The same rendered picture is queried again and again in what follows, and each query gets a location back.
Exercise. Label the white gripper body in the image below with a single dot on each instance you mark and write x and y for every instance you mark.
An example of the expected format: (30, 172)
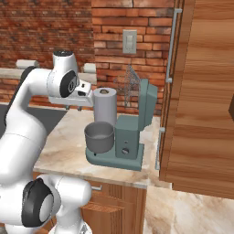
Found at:
(70, 101)

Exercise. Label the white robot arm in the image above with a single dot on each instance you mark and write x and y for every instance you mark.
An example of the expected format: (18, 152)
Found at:
(21, 143)

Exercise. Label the teal stand mixer head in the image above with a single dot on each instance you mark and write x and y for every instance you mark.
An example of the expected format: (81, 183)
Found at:
(147, 103)

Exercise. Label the grey paper towel roll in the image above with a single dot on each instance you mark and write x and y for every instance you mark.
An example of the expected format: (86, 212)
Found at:
(105, 106)

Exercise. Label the grey metal mixing bowl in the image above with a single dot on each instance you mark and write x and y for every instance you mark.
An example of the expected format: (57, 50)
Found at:
(99, 137)

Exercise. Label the white cylinder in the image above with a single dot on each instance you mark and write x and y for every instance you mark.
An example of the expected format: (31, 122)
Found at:
(90, 68)
(26, 63)

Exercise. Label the wooden counter base cabinet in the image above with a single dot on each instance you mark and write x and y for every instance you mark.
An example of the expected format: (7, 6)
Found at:
(122, 207)

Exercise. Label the tall wooden cabinet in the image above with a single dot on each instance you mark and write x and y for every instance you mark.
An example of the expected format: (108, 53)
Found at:
(204, 97)

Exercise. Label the grey wall switch plate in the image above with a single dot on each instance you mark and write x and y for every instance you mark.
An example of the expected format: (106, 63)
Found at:
(129, 41)

